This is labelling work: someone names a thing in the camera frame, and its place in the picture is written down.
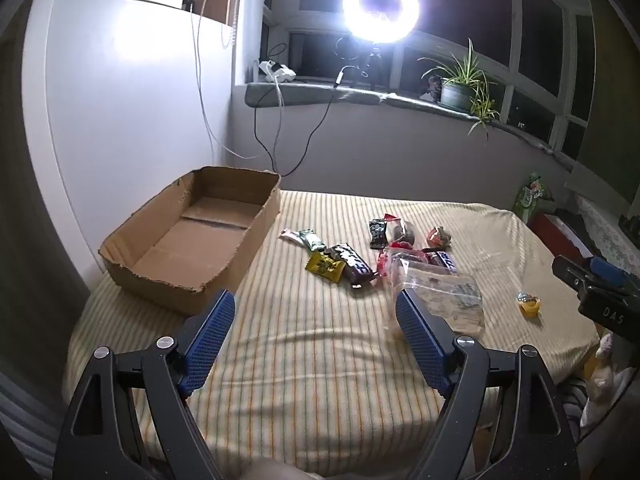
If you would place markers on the green figure bag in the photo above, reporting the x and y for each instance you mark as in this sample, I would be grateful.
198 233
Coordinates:
534 195

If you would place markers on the potted spider plant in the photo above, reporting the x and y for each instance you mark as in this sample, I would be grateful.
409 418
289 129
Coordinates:
457 92

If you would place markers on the red snack packet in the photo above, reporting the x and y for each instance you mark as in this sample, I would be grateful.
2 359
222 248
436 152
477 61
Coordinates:
386 264

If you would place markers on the clear cracker bag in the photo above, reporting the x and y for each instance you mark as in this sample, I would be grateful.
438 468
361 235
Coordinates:
445 300

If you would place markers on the clear wrapped snack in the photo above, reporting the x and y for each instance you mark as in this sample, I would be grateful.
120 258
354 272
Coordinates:
402 231

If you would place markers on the small red snack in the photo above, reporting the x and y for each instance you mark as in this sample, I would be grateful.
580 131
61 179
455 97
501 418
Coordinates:
437 236

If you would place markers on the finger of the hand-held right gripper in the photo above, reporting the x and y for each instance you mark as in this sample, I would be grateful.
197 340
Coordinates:
607 269
570 272

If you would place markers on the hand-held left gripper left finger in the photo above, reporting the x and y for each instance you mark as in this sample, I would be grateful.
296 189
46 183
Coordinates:
210 345

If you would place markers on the brown chocolate bar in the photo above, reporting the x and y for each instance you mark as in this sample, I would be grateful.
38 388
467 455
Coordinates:
355 265
442 260

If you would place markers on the red box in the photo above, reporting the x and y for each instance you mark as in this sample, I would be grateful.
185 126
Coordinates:
555 230

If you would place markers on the black tripod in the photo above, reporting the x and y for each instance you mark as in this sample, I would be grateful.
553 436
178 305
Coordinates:
372 67

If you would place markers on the green white snack packet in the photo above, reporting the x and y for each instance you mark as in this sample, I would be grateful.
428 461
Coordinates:
310 240

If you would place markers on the dark snack packet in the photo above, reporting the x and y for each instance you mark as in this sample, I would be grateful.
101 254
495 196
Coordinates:
377 234

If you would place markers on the white power strip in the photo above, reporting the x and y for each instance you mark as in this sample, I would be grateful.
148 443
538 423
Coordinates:
277 71

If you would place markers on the grey windowsill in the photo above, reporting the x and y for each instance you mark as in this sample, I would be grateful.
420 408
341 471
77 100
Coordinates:
300 94

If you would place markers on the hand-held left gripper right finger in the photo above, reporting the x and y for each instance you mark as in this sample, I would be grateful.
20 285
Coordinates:
420 345

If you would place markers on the cardboard box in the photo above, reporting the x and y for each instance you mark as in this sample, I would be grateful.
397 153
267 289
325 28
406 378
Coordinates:
200 240

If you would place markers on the white wardrobe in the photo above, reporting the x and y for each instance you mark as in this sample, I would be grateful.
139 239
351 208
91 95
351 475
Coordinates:
125 110

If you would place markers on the window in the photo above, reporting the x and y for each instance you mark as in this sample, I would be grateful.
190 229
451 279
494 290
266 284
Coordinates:
465 5

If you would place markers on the yellow snack packet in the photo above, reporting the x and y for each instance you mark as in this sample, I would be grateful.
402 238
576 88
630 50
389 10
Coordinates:
324 266

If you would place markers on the person's right forearm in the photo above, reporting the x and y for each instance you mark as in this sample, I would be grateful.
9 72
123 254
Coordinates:
607 380

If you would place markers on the small yellow candy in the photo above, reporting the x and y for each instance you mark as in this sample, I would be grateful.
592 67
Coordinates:
530 307

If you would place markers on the striped bed sheet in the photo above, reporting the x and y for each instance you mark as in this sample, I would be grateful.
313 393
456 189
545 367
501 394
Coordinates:
310 360

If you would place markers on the lace cloth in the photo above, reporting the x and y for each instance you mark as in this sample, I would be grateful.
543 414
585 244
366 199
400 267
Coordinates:
610 230

